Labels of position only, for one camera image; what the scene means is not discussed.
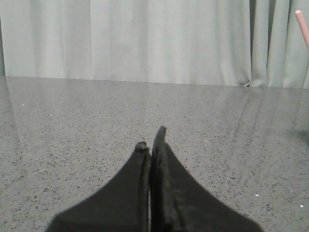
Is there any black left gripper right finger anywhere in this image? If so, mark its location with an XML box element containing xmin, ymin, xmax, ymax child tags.
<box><xmin>150</xmin><ymin>126</ymin><xmax>262</xmax><ymax>232</ymax></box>

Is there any white curtain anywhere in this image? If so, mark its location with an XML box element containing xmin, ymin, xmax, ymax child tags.
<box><xmin>0</xmin><ymin>0</ymin><xmax>309</xmax><ymax>88</ymax></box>

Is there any pink chopstick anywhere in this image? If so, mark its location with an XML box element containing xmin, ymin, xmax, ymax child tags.
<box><xmin>295</xmin><ymin>10</ymin><xmax>309</xmax><ymax>49</ymax></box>

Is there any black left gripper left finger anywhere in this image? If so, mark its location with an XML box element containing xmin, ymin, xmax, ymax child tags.
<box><xmin>47</xmin><ymin>142</ymin><xmax>151</xmax><ymax>232</ymax></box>

